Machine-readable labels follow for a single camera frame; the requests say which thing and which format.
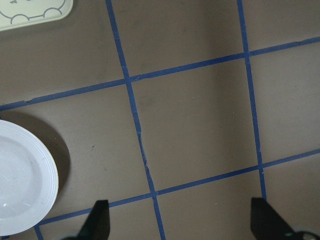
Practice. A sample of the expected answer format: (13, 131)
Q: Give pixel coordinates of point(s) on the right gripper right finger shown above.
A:
(266, 223)

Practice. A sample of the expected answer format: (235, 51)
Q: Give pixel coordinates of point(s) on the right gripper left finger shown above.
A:
(97, 225)

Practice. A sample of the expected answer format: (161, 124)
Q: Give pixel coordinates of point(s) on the cream bear tray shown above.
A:
(23, 13)

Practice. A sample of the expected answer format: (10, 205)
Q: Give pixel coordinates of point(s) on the white round plate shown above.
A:
(29, 180)

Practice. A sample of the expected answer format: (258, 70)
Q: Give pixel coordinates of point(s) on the brown paper table cover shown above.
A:
(176, 111)

